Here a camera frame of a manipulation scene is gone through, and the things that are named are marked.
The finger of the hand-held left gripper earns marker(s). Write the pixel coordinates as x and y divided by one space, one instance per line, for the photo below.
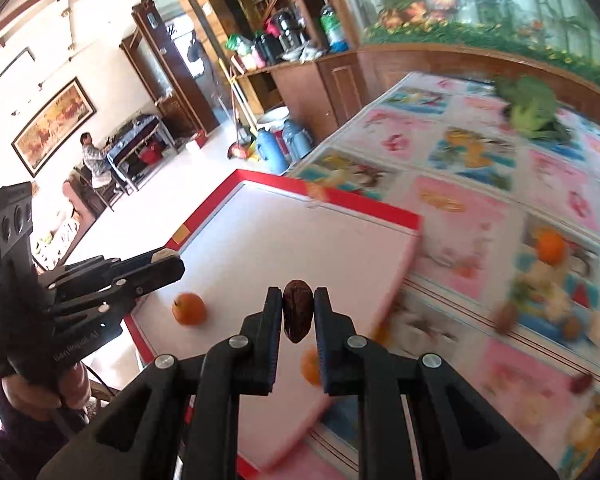
150 275
90 267

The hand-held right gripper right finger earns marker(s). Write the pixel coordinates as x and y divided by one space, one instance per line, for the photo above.
322 340

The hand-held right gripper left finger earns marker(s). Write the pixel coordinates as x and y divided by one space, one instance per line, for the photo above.
275 340

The orange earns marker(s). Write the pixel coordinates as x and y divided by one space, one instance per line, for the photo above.
310 366
189 308
551 245

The red date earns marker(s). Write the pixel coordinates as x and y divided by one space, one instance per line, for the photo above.
581 383
297 312

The red rimmed white tray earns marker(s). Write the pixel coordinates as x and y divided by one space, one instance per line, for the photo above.
305 240

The person's left hand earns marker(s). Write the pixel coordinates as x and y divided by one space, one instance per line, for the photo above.
35 400

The wooden chair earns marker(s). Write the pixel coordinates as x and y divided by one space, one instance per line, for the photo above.
87 197

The red bag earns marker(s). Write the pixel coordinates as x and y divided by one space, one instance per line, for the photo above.
150 154

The dark covered side table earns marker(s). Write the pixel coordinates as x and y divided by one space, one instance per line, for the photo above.
130 135

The framed painting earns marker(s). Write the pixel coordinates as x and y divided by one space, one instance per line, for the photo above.
55 125

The red and white box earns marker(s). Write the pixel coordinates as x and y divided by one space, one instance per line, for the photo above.
200 140

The red dustpan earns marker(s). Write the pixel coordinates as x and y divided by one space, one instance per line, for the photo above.
237 150

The blue thermos flask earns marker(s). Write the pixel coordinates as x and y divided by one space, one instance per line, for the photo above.
272 152

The printed plastic tablecloth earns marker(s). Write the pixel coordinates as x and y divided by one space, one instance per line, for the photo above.
460 220

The broom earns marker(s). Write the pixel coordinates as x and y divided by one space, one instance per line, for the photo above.
235 105

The white basin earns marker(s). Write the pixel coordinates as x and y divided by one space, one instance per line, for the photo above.
272 116

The pink bottle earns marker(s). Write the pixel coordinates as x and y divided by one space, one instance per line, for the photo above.
257 58

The wooden cabinet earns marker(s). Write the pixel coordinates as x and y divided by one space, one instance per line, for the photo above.
325 90

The black kettle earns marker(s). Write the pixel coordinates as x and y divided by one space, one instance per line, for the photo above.
267 46

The green label water bottle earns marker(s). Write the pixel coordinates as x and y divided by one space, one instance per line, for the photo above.
332 30

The green leafy vegetable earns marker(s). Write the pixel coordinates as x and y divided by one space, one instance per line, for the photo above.
530 107

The aquarium with plants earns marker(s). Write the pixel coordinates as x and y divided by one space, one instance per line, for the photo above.
480 0

